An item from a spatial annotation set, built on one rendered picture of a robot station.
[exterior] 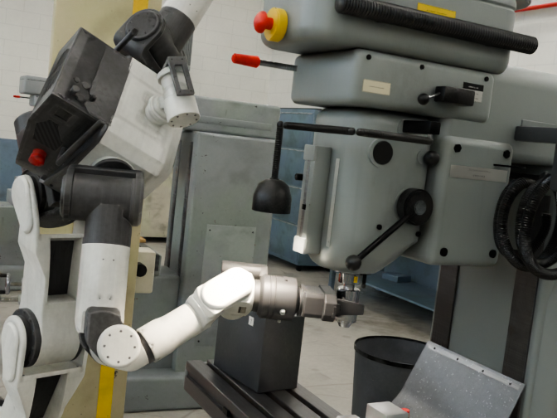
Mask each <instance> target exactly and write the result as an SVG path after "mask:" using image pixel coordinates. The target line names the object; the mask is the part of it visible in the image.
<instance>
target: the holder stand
mask: <svg viewBox="0 0 557 418"><path fill-rule="evenodd" d="M304 319H305V317H302V316H297V314H295V315H294V316H293V321H284V320H281V321H280V323H278V320H277V319H269V318H259V316H258V315H257V314H256V312H253V311H250V313H249V314H247V315H246V316H243V317H241V318H238V319H235V320H230V319H227V318H224V317H222V316H221V315H220V316H219V319H218V328H217V335H216V350H215V359H214V365H215V366H216V367H218V368H219V369H221V370H222V371H224V372H226V373H227V374H229V375H230V376H232V377H233V378H234V379H236V380H238V381H239V382H241V383H243V384H244V385H246V386H247V387H248V388H250V389H252V390H253V391H255V392H257V393H261V392H268V391H280V390H287V389H293V388H297V383H298V369H299V362H300V355H301V347H302V340H303V326H304Z"/></svg>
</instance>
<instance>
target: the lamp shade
mask: <svg viewBox="0 0 557 418"><path fill-rule="evenodd" d="M291 203H292V197H291V192H290V188H289V185H288V184H286V183H285V182H284V181H283V180H279V178H271V177H270V178H266V179H264V180H263V181H262V182H259V183H258V185H257V187H256V189H255V191H254V195H253V202H252V210H254V211H261V212H266V213H273V214H290V211H291Z"/></svg>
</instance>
